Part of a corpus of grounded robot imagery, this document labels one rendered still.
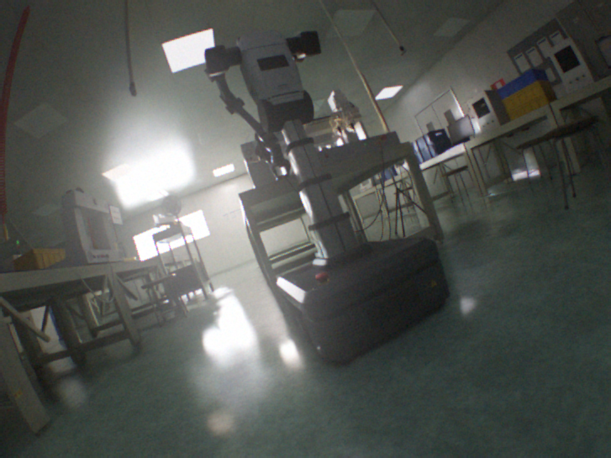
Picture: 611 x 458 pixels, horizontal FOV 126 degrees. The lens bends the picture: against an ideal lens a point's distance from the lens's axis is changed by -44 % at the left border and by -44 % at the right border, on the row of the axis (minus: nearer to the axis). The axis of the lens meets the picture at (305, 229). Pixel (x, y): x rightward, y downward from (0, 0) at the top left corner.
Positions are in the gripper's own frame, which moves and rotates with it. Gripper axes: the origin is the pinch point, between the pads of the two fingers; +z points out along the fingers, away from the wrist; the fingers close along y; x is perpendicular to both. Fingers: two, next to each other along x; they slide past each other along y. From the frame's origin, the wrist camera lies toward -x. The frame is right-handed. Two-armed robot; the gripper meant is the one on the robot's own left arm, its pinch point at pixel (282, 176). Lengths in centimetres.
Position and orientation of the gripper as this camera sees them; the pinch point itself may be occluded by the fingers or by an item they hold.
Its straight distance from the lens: 163.2
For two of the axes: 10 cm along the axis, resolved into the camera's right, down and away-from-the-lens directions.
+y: -9.2, 3.4, -2.1
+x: 3.5, 4.1, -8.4
